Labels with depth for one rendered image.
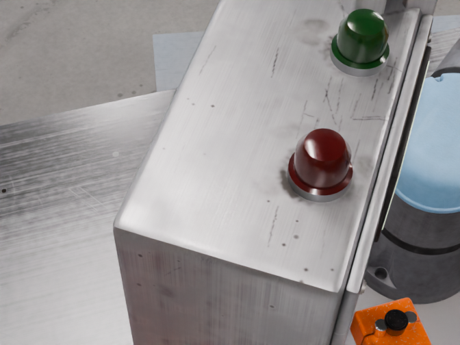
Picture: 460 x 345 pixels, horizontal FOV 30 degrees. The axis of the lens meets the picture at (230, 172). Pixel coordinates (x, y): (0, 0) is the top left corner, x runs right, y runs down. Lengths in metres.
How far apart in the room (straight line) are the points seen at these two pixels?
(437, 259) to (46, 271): 0.47
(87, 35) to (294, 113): 2.12
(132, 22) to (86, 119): 1.32
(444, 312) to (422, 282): 0.05
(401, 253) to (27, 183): 0.51
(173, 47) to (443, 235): 0.59
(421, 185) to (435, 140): 0.04
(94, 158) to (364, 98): 0.81
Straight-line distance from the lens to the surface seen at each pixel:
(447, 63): 0.87
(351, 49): 0.38
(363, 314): 0.64
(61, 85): 2.36
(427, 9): 0.43
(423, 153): 0.77
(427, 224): 0.82
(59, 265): 1.08
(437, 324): 0.94
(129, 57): 2.41
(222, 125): 0.36
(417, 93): 0.41
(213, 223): 0.33
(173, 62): 1.26
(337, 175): 0.33
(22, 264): 1.09
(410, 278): 0.91
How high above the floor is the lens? 1.76
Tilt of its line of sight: 55 degrees down
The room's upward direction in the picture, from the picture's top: 2 degrees clockwise
